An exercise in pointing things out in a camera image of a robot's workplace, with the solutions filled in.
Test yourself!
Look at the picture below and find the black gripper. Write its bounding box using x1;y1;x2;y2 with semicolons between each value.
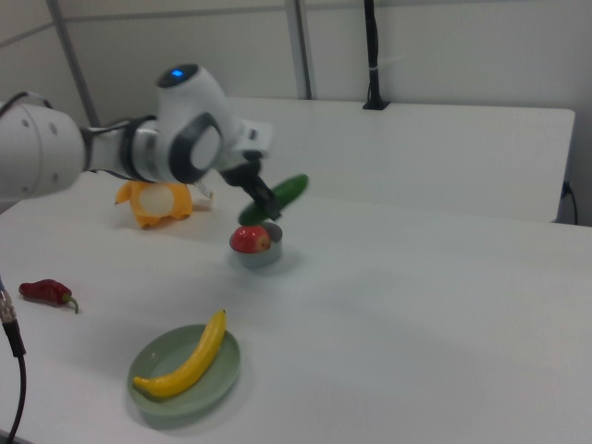
216;157;284;222

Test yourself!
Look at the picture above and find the green cucumber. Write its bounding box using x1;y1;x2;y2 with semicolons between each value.
237;173;310;226

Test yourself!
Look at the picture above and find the small metal bowl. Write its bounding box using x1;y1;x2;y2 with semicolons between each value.
228;221;284;270

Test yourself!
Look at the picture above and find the red apple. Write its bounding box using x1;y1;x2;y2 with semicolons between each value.
230;224;272;254

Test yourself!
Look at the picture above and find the orange plush toy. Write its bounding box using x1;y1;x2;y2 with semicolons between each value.
114;179;193;230

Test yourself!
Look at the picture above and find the yellow banana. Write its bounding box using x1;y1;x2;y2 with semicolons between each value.
132;308;228;399

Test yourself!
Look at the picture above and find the black pole stand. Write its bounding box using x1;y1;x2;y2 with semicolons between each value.
362;0;390;112

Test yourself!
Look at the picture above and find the green plate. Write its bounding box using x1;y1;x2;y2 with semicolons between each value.
127;324;242;417

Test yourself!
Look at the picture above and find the red chili pepper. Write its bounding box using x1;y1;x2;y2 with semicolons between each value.
18;278;80;315

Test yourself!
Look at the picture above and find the black cable with metal connector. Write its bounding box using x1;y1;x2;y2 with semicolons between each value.
0;274;29;444

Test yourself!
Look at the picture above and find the black wall cable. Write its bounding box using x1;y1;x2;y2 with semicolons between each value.
561;179;580;227

